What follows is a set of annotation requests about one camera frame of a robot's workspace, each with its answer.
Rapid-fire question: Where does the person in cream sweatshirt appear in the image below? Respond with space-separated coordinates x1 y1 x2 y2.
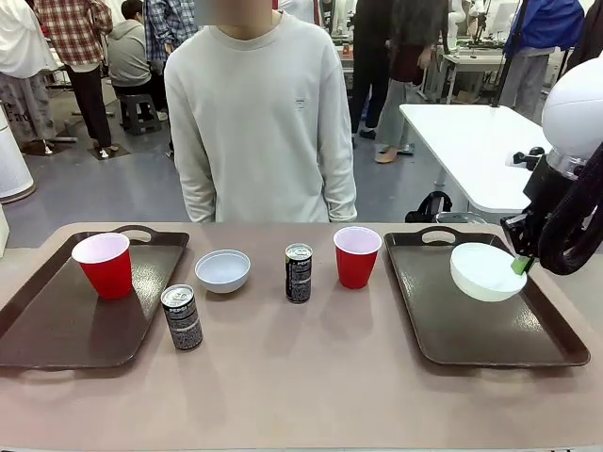
163 0 358 224

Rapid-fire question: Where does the person in white top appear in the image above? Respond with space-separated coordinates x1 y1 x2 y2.
0 0 58 154

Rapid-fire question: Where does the person in blue plaid shirt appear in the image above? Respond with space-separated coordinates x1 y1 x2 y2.
142 0 201 63

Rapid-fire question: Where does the person in maroon top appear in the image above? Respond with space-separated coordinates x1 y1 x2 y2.
374 0 449 165

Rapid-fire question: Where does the seated person in grey hoodie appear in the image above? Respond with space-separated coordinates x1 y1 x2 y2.
106 0 170 121

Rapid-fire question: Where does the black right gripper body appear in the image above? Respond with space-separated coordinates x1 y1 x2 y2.
521 153 574 222

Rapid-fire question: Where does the white bowl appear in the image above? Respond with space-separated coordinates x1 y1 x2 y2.
194 249 252 296
449 242 529 303

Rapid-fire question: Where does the white table with white leg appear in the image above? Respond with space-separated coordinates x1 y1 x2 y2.
399 104 560 214

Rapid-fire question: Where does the red plastic cup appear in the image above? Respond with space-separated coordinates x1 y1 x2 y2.
333 226 383 290
71 232 133 301

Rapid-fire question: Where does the black tripod pole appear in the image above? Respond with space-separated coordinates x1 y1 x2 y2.
490 0 526 110

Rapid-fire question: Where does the grey plastic step stool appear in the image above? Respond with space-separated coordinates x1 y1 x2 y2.
117 93 162 137

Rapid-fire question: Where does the black Pepsi can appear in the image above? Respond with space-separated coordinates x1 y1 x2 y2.
284 243 315 305
160 283 204 351

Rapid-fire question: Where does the person's left forearm cream sleeve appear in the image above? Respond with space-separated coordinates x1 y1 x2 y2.
320 150 358 223

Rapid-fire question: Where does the person in black jacket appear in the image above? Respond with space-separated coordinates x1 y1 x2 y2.
349 0 395 140

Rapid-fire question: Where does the brown plastic tray with handles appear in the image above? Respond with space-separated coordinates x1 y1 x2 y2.
0 225 190 374
383 226 592 369

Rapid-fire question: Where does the person's right forearm cream sleeve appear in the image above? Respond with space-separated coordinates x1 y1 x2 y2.
175 150 219 224

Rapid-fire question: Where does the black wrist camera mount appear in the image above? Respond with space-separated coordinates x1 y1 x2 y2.
512 146 548 172

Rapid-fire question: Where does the black corrugated cable hose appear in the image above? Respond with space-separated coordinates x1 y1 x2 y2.
537 140 603 277

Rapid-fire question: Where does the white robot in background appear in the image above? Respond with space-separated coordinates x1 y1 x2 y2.
446 0 494 49

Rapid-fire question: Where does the person in red plaid shirt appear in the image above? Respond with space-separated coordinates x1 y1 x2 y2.
33 0 115 153

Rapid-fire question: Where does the grey workbench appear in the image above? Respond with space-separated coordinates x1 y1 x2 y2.
438 45 509 105

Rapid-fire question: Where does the white cylindrical appliance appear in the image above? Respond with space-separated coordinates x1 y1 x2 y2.
0 105 37 204

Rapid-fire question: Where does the person in blue jacket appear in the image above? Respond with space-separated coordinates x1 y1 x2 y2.
499 0 586 124

